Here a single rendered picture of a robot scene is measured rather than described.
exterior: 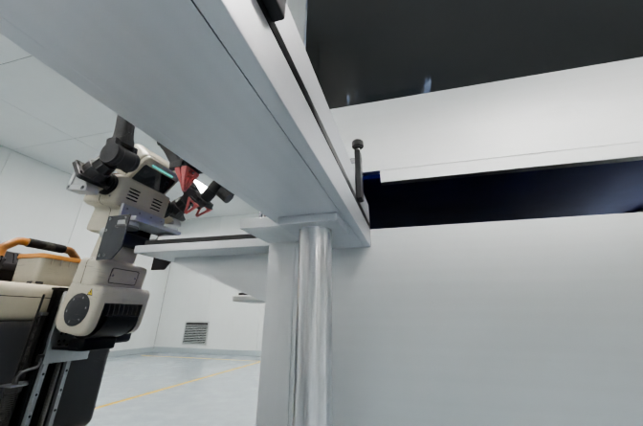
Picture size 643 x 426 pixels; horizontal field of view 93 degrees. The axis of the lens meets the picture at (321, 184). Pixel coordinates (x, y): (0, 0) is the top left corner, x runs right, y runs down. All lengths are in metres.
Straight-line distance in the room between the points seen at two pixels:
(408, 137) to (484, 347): 0.44
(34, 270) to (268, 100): 1.47
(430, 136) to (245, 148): 0.54
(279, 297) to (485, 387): 0.40
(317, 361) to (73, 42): 0.39
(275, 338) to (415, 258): 0.32
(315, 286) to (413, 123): 0.47
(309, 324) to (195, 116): 0.30
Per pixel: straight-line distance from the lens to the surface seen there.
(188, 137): 0.28
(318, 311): 0.44
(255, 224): 0.59
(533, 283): 0.67
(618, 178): 0.98
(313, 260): 0.44
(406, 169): 0.70
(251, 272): 0.84
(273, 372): 0.70
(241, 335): 7.09
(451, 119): 0.77
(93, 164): 1.36
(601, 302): 0.70
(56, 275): 1.65
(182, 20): 0.19
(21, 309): 1.54
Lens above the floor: 0.71
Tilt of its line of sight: 24 degrees up
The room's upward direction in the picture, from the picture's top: 1 degrees clockwise
